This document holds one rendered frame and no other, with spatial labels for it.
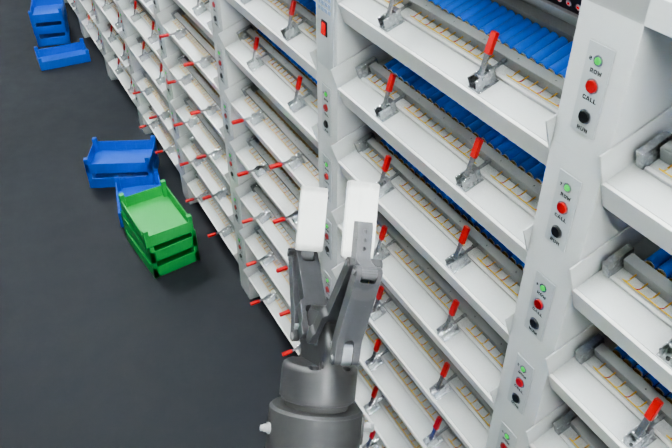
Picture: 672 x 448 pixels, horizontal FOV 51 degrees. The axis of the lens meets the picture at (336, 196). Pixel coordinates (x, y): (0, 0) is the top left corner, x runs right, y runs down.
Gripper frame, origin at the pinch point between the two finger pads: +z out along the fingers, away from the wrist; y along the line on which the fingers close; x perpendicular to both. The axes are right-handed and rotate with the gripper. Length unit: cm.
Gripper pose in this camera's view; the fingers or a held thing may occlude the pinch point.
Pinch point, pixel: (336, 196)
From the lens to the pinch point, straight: 70.3
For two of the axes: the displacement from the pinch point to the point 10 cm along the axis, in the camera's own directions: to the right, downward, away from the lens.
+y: 3.5, -0.2, -9.3
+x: -9.3, -1.1, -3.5
